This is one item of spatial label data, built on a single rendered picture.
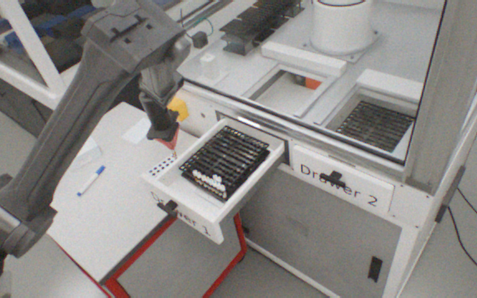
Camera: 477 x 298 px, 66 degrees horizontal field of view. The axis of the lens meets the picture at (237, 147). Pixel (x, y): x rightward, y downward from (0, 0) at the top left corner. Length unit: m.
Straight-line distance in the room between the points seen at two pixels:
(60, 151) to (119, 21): 0.19
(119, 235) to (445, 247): 1.50
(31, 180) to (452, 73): 0.70
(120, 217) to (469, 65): 1.02
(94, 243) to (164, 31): 0.86
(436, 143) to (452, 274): 1.20
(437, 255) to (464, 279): 0.14
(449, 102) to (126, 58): 0.59
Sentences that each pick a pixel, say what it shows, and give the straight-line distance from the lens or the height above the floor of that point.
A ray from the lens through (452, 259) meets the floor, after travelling 2.04.
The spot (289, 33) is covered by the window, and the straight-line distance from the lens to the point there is 0.90.
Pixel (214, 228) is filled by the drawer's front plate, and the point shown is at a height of 0.90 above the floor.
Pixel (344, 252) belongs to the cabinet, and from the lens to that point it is 1.41.
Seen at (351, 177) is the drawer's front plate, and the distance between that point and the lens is 1.03.
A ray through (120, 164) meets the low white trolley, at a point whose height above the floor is 0.76.
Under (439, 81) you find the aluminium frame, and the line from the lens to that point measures 0.79.
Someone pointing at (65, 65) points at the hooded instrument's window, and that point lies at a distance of 1.67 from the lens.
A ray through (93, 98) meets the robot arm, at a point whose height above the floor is 1.44.
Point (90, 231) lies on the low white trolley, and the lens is 1.28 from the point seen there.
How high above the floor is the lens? 1.69
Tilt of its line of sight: 44 degrees down
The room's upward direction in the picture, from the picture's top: 11 degrees counter-clockwise
